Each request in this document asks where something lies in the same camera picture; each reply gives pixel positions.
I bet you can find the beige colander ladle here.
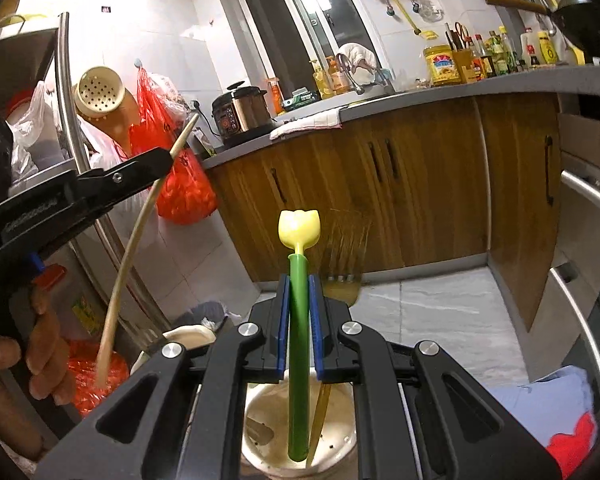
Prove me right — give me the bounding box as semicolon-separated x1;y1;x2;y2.
72;66;140;157

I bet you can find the red plastic bag lower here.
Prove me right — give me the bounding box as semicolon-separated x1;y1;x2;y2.
66;339;131;418

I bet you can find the wooden chopstick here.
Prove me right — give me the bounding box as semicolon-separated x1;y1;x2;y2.
94;112;202;391

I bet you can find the wooden knife block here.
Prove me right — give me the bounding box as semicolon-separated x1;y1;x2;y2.
452;49;478;84

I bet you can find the person left hand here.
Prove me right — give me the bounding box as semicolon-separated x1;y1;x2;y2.
0;287;76;462

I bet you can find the electric pressure cooker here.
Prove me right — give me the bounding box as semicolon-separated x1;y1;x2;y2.
212;81;276;148

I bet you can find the blue cartoon cloth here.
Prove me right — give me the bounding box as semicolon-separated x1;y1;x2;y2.
488;365;598;479

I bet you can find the cream ceramic utensil holder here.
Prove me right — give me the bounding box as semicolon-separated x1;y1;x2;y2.
130;324;359;480

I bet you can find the metal shelf rack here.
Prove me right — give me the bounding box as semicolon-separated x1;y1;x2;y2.
0;12;169;346

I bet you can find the yellow oil bottle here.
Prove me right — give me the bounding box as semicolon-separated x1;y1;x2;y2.
422;44;462;87

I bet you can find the gold fork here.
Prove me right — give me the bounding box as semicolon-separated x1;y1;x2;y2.
305;208;374;468

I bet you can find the yellow green plastic fork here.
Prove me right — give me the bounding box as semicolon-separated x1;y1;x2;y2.
278;209;321;463

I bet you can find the red plastic bag hanging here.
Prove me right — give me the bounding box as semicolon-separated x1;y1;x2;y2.
130;66;220;227

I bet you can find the white dish towel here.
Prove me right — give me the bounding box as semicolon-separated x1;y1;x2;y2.
270;108;341;141

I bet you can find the black wok with lid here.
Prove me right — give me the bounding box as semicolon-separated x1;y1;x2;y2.
486;0;600;58

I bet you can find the built-in oven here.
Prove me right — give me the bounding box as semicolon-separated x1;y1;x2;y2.
524;113;600;422

